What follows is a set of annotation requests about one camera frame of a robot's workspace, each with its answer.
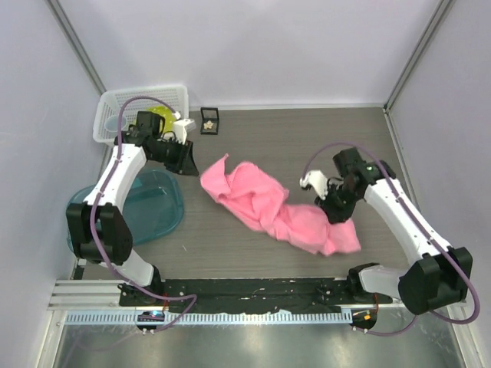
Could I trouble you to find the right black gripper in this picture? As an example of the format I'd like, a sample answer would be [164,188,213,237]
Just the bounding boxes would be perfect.
[315,182,361,225]

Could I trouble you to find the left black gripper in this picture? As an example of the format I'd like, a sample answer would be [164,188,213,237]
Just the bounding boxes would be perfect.
[149,136,199,176]

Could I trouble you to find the pink t-shirt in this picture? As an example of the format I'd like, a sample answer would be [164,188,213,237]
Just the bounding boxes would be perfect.
[200,155,361,256]

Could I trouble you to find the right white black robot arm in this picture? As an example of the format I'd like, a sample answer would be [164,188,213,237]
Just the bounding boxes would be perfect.
[300,147,480,315]

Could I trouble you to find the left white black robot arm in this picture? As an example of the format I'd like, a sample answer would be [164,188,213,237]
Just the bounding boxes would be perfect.
[66,111,199,306]

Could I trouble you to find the cream flower brooch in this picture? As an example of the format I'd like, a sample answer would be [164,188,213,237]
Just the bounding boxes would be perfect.
[203,120,214,130]

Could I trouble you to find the black brooch box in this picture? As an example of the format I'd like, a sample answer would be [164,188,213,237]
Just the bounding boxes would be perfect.
[200,107,219,135]

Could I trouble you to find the teal transparent plastic bin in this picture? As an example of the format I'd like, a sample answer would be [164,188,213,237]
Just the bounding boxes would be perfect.
[64,168,186,258]

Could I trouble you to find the yellow-green dotted plate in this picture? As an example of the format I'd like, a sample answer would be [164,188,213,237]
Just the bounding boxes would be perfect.
[131,106,177,131]

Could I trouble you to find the white plastic basket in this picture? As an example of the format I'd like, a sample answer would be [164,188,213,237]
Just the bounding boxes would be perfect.
[93,84,189,146]

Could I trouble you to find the light blue mug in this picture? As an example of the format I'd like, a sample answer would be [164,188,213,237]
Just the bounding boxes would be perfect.
[104,116,118,133]

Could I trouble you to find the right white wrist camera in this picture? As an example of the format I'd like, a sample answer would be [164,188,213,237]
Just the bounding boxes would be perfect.
[299,170,328,200]

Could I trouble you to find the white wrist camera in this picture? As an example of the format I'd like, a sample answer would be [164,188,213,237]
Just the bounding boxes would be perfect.
[299,170,328,200]
[173,118,196,144]

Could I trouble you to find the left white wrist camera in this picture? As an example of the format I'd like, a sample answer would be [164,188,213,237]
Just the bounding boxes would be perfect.
[173,118,196,144]

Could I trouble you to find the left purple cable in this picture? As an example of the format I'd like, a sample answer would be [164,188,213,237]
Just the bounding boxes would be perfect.
[90,96,199,333]

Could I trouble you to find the purple cable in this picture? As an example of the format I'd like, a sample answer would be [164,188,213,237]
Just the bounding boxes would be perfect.
[90,96,199,333]
[301,142,481,338]

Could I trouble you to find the white slotted cable duct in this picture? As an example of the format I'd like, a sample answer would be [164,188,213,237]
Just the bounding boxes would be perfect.
[65,309,352,326]

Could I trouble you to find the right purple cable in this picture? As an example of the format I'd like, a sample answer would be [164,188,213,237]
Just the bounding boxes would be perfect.
[301,142,481,338]

